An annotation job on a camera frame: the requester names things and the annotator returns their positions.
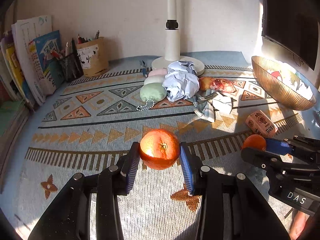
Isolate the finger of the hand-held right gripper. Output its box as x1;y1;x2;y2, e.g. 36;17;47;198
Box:
265;135;320;163
241;147;320;173

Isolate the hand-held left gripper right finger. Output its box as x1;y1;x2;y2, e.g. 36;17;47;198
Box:
179;142;292;240

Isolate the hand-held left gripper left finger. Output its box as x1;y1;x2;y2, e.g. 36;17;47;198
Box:
27;142;142;240

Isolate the small orange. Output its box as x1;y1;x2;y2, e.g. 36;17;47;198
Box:
241;134;267;153

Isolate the pink drink carton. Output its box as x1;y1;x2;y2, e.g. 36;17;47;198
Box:
245;110;278;138

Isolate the large orange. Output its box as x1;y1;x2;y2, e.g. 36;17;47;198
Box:
139;129;181;170

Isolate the amber glass bowl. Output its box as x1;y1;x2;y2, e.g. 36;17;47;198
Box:
251;56;317;111

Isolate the white paper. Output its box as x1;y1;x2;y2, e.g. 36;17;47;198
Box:
292;76;314;100

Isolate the red snack packet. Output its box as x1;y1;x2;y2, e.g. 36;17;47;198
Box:
199;77;237;93

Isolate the person's right forearm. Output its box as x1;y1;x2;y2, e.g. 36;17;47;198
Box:
289;210;309;240

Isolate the patterned woven table mat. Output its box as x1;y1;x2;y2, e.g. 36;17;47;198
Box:
15;51;308;240

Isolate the pastel dango plush toy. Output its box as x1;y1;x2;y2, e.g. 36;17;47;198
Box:
136;68;167;112

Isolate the crumpled bluish paper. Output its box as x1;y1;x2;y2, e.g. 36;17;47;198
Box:
162;60;200;102

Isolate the brown paper pen holder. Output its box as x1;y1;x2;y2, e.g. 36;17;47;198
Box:
76;37;109;77

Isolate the black mesh pen holder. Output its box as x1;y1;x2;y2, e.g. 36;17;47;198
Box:
59;52;84;82

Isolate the white desk lamp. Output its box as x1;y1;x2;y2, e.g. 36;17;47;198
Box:
151;0;205;77

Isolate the black monitor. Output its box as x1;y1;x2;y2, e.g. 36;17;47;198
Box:
260;0;320;71

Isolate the row of upright books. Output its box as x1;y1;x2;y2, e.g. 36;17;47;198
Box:
0;15;62;110

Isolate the black monitor cable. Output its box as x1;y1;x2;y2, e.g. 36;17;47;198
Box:
293;54;305;67

